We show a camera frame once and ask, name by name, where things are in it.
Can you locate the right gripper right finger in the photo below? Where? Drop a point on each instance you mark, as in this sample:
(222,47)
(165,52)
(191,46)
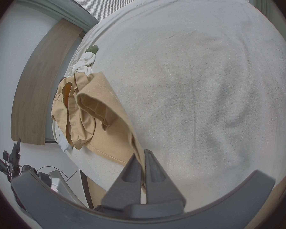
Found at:
(162,189)

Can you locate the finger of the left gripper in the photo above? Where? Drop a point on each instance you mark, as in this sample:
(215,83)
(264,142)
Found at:
(17,148)

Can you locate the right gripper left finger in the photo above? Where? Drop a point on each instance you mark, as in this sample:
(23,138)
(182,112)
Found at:
(130,187)

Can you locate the tan shorts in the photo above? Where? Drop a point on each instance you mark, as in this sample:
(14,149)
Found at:
(104,127)

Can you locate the bed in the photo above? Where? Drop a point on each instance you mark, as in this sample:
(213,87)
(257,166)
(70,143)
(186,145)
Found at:
(193,92)

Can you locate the pale blue garment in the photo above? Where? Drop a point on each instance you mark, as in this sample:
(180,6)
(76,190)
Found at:
(62,139)

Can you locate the white garment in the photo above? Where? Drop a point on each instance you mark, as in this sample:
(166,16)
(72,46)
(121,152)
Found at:
(84,62)

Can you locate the green garment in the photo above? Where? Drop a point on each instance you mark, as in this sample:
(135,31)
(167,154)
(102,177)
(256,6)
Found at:
(92,49)

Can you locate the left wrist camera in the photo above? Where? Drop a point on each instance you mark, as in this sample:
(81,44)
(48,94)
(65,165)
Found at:
(5,156)

